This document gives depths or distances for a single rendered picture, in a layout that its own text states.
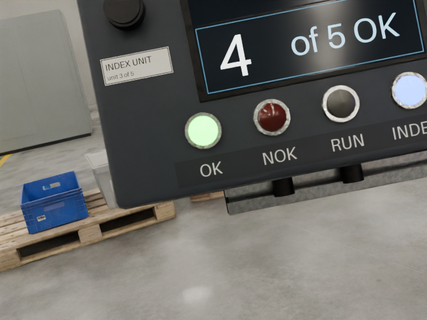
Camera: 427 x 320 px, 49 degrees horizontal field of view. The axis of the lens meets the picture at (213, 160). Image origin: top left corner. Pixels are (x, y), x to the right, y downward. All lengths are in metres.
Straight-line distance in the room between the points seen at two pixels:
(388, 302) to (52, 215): 2.16
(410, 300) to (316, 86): 1.84
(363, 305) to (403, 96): 1.79
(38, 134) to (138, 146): 7.39
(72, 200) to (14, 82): 4.58
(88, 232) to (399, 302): 1.99
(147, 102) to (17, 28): 7.33
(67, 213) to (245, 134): 3.00
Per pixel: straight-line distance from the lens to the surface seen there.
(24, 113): 7.70
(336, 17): 0.36
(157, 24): 0.35
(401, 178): 0.44
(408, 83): 0.36
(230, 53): 0.34
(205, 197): 3.52
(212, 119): 0.34
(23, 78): 7.66
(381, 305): 2.11
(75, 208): 3.30
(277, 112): 0.33
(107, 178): 3.28
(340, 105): 0.34
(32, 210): 3.29
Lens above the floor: 1.18
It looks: 15 degrees down
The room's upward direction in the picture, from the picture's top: 11 degrees counter-clockwise
